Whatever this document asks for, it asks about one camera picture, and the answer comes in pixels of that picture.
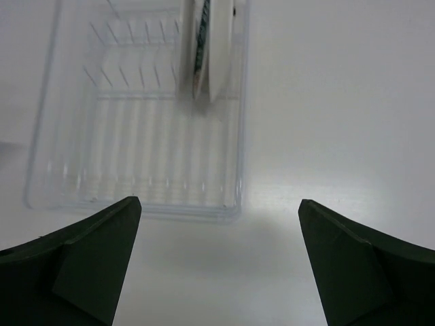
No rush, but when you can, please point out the white plate orange sunburst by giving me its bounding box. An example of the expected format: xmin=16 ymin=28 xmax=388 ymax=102
xmin=209 ymin=0 xmax=234 ymax=103

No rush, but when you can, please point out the white wire dish rack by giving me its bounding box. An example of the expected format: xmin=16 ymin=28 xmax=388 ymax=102
xmin=23 ymin=1 xmax=249 ymax=223

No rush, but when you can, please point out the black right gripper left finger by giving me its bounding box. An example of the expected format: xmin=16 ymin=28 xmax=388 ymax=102
xmin=1 ymin=196 xmax=141 ymax=325

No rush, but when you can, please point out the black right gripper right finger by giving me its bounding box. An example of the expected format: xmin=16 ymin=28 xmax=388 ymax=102
xmin=298 ymin=199 xmax=434 ymax=325

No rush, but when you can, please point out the plate with dark green rim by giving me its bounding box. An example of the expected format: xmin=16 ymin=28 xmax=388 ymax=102
xmin=192 ymin=0 xmax=211 ymax=100

